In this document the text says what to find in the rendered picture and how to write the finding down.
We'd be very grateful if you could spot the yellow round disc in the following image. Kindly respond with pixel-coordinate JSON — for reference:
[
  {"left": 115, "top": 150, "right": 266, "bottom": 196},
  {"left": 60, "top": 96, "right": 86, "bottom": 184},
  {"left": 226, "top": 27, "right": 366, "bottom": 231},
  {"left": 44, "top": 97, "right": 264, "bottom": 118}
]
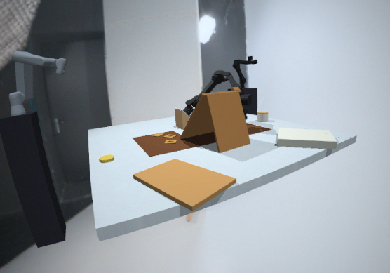
[{"left": 99, "top": 154, "right": 114, "bottom": 163}]

